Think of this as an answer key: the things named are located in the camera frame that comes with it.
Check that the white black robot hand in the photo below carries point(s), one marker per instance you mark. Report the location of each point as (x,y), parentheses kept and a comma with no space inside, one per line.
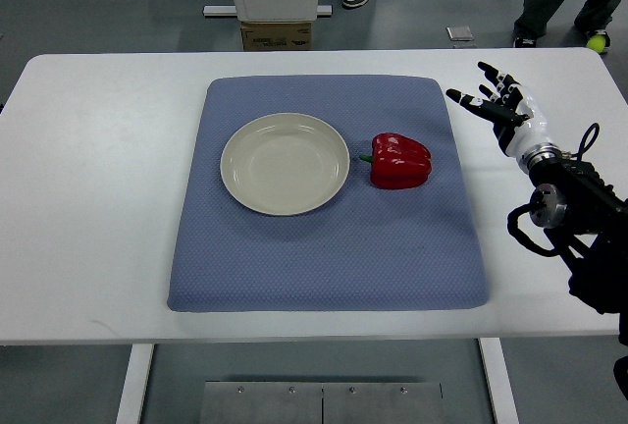
(518,123)

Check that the red bell pepper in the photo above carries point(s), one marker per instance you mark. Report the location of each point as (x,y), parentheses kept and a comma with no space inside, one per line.
(398,162)

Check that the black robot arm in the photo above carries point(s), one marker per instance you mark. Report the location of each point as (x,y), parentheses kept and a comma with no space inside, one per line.
(575,215)

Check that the cream round plate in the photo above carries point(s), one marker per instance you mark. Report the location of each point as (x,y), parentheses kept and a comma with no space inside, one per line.
(285,164)

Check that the metal floor plate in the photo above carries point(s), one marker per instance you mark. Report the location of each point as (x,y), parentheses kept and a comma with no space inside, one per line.
(314,402)

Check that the grey floor outlet cover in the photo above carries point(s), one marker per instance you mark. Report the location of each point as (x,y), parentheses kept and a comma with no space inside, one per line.
(461,37)

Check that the blue textured mat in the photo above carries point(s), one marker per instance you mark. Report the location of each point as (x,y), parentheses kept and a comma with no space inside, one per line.
(352,246)

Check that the cardboard box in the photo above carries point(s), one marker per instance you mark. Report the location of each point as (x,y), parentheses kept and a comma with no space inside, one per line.
(276,36)

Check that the white table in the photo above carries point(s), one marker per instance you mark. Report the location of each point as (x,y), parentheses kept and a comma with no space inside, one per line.
(95,151)

